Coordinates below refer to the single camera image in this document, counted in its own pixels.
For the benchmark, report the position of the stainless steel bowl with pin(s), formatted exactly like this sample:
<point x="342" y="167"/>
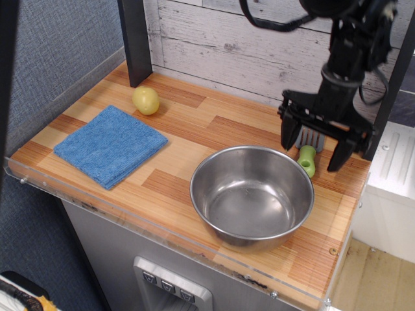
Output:
<point x="251" y="198"/>

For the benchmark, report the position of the dark left shelf post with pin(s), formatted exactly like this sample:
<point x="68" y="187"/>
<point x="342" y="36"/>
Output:
<point x="135" y="37"/>

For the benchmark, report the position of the dark right shelf post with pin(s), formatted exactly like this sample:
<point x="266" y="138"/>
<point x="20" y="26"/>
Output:
<point x="396" y="79"/>

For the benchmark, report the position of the white toy sink unit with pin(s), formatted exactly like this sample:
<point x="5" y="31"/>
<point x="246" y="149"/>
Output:
<point x="384" y="218"/>

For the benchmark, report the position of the clear acrylic table guard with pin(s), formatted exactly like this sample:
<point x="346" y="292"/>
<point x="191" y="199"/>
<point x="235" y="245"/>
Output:
<point x="155" y="199"/>

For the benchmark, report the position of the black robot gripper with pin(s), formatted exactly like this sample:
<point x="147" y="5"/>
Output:
<point x="330" y="112"/>

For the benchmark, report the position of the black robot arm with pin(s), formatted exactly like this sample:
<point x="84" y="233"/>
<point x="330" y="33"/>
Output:
<point x="360" y="42"/>

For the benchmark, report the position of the yellow object bottom left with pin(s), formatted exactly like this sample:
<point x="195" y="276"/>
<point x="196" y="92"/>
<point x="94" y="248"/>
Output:
<point x="42" y="303"/>

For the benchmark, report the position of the dark shelf post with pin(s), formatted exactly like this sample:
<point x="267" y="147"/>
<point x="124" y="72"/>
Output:
<point x="396" y="79"/>
<point x="135" y="37"/>

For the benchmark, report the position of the silver dispenser button panel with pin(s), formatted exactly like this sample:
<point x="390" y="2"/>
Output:
<point x="162" y="289"/>

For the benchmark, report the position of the grey spatula green handle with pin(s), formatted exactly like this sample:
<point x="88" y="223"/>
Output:
<point x="309" y="142"/>

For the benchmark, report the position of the grey toy fridge cabinet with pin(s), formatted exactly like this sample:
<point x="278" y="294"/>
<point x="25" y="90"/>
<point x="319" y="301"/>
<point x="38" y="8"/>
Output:
<point x="111" y="249"/>

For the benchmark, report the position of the blue folded cloth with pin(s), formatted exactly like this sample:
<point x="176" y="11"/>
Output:
<point x="110" y="147"/>

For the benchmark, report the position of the yellow toy potato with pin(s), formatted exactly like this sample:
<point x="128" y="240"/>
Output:
<point x="146" y="100"/>

